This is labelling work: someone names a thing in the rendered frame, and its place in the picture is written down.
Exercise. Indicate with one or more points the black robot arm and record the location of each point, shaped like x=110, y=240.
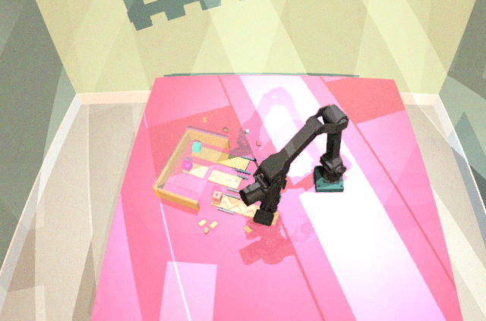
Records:
x=275, y=167

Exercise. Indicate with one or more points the brown letter cube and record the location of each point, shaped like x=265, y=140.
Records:
x=217, y=196

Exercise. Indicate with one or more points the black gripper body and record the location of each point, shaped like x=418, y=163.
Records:
x=262, y=216

